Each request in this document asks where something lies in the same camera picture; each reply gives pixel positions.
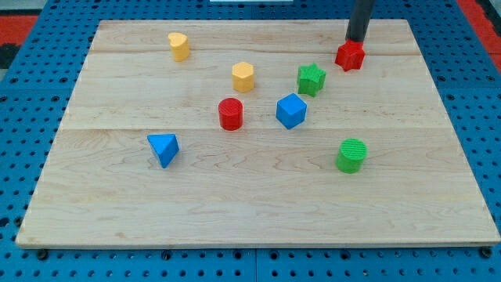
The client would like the red star block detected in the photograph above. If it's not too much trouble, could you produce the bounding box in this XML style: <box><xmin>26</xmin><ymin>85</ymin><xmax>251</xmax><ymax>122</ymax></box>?
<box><xmin>334</xmin><ymin>39</ymin><xmax>365</xmax><ymax>71</ymax></box>

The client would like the green star block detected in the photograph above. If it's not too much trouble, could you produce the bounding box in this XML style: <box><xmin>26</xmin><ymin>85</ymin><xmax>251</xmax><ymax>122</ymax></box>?
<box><xmin>297</xmin><ymin>63</ymin><xmax>326</xmax><ymax>97</ymax></box>

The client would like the red cylinder block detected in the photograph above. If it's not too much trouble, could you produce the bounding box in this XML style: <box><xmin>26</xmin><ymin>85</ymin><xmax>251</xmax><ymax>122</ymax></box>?
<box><xmin>218</xmin><ymin>98</ymin><xmax>243</xmax><ymax>131</ymax></box>

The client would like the blue cube block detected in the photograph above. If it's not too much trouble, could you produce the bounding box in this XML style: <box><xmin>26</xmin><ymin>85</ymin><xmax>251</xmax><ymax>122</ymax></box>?
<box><xmin>276</xmin><ymin>93</ymin><xmax>308</xmax><ymax>129</ymax></box>

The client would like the yellow hexagon block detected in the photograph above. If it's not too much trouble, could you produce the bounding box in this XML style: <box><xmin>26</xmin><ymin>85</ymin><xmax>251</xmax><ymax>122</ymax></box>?
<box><xmin>232</xmin><ymin>62</ymin><xmax>254</xmax><ymax>92</ymax></box>

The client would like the light wooden board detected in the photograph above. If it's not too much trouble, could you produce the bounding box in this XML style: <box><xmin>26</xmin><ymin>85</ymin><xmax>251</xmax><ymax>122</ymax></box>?
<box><xmin>16</xmin><ymin>20</ymin><xmax>500</xmax><ymax>249</ymax></box>

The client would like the blue triangle block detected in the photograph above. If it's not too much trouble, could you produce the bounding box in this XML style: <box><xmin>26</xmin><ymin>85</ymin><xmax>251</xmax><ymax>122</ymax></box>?
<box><xmin>147</xmin><ymin>133</ymin><xmax>179</xmax><ymax>168</ymax></box>

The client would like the green cylinder block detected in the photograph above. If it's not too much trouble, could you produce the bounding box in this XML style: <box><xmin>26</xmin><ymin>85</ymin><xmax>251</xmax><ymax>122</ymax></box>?
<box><xmin>335</xmin><ymin>138</ymin><xmax>368</xmax><ymax>174</ymax></box>

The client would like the yellow heart block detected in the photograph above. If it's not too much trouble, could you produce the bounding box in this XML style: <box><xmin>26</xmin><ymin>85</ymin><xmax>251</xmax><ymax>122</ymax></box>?
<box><xmin>168</xmin><ymin>32</ymin><xmax>190</xmax><ymax>62</ymax></box>

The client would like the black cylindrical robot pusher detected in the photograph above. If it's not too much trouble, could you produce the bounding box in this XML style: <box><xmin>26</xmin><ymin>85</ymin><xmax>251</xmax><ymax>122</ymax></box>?
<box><xmin>345</xmin><ymin>0</ymin><xmax>375</xmax><ymax>42</ymax></box>

